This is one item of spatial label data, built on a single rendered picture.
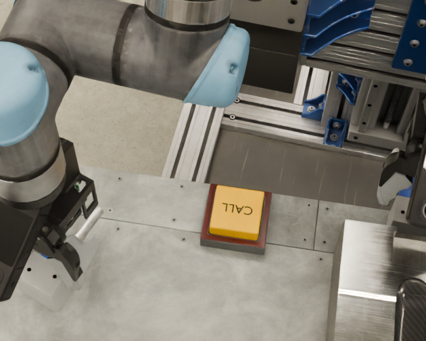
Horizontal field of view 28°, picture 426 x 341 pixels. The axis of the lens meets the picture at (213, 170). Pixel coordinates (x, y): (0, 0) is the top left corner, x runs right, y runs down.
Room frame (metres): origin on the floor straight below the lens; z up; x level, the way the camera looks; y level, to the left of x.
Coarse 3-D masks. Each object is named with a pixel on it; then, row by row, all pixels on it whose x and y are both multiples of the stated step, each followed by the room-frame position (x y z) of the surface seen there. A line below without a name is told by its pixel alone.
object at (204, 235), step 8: (216, 184) 0.53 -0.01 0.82; (264, 192) 0.52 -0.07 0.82; (208, 200) 0.50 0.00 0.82; (208, 208) 0.49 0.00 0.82; (264, 208) 0.50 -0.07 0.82; (208, 216) 0.48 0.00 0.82; (264, 216) 0.49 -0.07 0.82; (208, 224) 0.47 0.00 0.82; (264, 224) 0.47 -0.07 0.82; (264, 232) 0.46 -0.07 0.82; (216, 240) 0.45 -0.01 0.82; (224, 240) 0.45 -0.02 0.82; (232, 240) 0.45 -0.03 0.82; (240, 240) 0.45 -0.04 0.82; (248, 240) 0.45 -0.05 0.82; (264, 240) 0.45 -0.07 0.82
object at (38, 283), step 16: (96, 208) 0.48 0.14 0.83; (80, 240) 0.44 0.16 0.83; (32, 256) 0.40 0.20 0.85; (48, 256) 0.41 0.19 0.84; (32, 272) 0.38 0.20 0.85; (48, 272) 0.39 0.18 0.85; (32, 288) 0.37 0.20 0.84; (48, 288) 0.37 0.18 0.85; (64, 288) 0.38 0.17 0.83; (48, 304) 0.36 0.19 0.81
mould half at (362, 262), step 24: (360, 240) 0.42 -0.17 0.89; (384, 240) 0.42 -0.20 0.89; (336, 264) 0.41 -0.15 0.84; (360, 264) 0.39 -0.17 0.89; (384, 264) 0.39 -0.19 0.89; (336, 288) 0.37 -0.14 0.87; (360, 288) 0.36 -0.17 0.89; (384, 288) 0.37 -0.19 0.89; (336, 312) 0.34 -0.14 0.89; (360, 312) 0.34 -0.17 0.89; (384, 312) 0.34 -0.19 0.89; (336, 336) 0.31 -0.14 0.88; (360, 336) 0.31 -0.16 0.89; (384, 336) 0.31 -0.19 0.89
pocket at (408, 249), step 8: (400, 240) 0.44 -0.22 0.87; (408, 240) 0.43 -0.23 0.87; (416, 240) 0.43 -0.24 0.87; (424, 240) 0.43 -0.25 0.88; (400, 248) 0.43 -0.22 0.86; (408, 248) 0.43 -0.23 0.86; (416, 248) 0.43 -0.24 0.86; (424, 248) 0.43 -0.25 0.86; (392, 256) 0.42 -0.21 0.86; (400, 256) 0.42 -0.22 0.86; (408, 256) 0.42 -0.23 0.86; (416, 256) 0.42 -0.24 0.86; (424, 256) 0.42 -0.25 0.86; (408, 264) 0.41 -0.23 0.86; (416, 264) 0.41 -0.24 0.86; (424, 264) 0.41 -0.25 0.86
